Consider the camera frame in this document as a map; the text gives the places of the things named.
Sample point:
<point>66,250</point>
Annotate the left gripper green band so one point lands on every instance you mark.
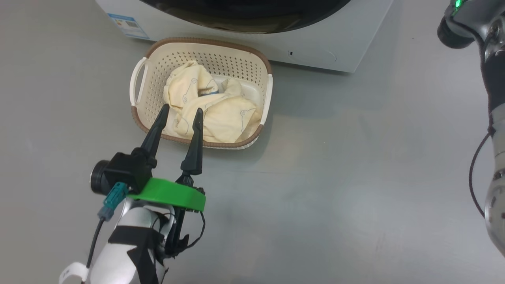
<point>173,193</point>

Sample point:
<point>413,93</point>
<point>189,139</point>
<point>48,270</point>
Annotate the cream garment with blue cuffs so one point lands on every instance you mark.
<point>225,118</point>

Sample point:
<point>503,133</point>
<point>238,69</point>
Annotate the dark round glass washer door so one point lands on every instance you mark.
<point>244,15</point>

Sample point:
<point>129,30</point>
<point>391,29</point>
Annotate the cream perforated basket brown rim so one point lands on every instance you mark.
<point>158,67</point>

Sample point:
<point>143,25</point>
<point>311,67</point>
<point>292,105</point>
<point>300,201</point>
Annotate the white front-load washing machine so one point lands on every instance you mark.
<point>355,35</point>

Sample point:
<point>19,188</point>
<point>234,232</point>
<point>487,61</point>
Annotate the blue energy label sticker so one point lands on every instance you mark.
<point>128,25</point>

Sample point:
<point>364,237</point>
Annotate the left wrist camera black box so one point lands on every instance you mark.
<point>128,169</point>

